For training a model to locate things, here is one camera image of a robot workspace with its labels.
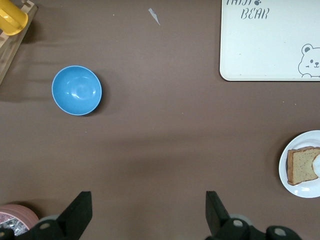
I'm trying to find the yellow plastic cup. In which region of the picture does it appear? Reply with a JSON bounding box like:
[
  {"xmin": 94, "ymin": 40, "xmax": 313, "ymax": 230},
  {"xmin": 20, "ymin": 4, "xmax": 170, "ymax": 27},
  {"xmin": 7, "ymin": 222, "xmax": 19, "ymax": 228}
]
[{"xmin": 0, "ymin": 0, "xmax": 29, "ymax": 36}]

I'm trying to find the pink round container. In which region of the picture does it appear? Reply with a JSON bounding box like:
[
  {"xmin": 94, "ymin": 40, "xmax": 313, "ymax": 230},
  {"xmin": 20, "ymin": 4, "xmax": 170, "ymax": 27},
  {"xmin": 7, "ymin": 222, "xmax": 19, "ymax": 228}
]
[{"xmin": 0, "ymin": 203, "xmax": 40, "ymax": 237}]

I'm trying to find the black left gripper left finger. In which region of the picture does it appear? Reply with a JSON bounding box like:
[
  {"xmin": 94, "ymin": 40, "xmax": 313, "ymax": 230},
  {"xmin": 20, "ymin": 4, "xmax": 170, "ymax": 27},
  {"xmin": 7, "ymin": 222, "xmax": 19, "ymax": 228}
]
[{"xmin": 29, "ymin": 191, "xmax": 93, "ymax": 240}]

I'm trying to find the wooden cup rack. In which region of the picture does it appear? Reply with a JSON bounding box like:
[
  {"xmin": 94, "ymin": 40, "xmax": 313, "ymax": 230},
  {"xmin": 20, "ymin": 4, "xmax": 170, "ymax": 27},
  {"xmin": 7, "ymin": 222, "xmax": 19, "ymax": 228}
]
[{"xmin": 0, "ymin": 0, "xmax": 39, "ymax": 86}]

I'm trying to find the brown bread slice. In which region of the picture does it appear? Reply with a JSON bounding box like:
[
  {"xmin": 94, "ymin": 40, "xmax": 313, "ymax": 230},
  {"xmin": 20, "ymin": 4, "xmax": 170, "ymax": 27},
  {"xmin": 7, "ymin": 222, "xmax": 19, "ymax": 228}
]
[{"xmin": 286, "ymin": 146, "xmax": 320, "ymax": 186}]

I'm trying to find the cream bear print tray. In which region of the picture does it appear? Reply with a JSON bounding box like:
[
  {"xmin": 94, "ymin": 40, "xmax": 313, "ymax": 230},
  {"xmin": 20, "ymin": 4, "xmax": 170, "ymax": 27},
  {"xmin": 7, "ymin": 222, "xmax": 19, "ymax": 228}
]
[{"xmin": 219, "ymin": 0, "xmax": 320, "ymax": 82}]

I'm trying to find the blue bowl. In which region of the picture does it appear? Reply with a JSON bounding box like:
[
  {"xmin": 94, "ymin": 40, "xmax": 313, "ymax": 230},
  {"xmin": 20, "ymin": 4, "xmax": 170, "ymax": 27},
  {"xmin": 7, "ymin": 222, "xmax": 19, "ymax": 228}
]
[{"xmin": 51, "ymin": 65, "xmax": 103, "ymax": 117}]

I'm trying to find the white round plate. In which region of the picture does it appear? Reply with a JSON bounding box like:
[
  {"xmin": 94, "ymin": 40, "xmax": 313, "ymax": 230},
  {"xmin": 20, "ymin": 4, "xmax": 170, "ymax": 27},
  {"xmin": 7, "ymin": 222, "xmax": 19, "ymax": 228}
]
[{"xmin": 278, "ymin": 129, "xmax": 320, "ymax": 199}]

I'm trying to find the fried egg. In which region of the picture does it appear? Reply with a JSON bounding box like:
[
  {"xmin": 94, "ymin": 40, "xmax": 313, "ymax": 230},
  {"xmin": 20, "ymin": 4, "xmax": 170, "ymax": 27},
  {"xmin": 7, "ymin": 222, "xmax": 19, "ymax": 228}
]
[{"xmin": 311, "ymin": 152, "xmax": 320, "ymax": 179}]

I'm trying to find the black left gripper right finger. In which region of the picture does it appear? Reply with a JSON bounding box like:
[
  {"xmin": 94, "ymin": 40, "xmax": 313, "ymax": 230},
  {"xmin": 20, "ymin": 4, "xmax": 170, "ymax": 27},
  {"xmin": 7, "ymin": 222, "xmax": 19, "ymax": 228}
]
[{"xmin": 205, "ymin": 190, "xmax": 252, "ymax": 240}]

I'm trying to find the small grey paper scrap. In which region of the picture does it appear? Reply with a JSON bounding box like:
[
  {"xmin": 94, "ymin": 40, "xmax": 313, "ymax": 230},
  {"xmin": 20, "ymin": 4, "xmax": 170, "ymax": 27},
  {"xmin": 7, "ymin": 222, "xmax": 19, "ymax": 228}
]
[{"xmin": 148, "ymin": 7, "xmax": 161, "ymax": 26}]

